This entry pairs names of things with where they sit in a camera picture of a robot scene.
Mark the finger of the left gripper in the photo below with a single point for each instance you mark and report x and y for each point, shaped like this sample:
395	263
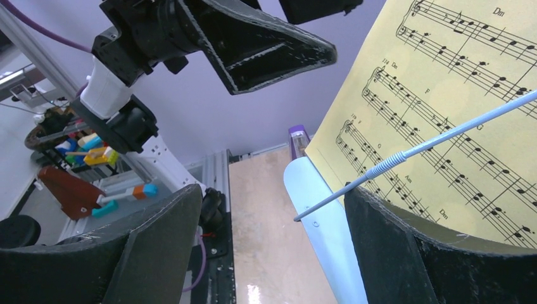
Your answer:
250	49
298	12

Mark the light blue music stand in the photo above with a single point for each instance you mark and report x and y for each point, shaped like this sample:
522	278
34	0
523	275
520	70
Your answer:
322	214

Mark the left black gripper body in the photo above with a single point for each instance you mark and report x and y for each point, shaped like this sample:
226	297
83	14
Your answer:
146	33

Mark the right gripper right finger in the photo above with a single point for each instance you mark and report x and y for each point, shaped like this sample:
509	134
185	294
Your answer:
404	258

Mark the purple metronome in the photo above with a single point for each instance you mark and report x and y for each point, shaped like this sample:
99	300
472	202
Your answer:
298	141

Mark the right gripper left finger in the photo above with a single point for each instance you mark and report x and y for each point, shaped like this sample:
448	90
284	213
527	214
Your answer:
141	258

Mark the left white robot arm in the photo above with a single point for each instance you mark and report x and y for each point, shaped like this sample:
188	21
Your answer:
111	109

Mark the colourful toy clutter shelf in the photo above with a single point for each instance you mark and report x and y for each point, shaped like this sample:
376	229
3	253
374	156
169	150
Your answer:
54	131

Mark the black round stool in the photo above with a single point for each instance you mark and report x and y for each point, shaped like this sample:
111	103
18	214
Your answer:
19	231

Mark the yellow sheet music page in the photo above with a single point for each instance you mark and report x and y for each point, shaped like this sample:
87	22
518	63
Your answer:
424	68

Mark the red brown toy block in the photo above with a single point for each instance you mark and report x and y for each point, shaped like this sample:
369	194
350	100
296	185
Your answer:
77	197

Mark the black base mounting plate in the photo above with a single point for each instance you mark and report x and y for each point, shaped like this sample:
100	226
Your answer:
210	274

